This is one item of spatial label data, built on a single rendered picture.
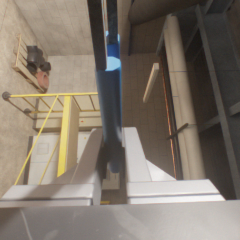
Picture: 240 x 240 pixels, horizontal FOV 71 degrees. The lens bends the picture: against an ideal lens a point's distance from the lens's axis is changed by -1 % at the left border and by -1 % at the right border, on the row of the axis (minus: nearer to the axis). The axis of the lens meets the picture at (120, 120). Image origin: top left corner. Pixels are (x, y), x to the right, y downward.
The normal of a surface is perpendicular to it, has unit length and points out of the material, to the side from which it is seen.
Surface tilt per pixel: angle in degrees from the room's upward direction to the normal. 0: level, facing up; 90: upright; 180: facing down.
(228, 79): 90
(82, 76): 90
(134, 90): 90
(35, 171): 98
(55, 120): 90
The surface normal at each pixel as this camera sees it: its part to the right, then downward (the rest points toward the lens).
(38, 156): 0.00, -0.30
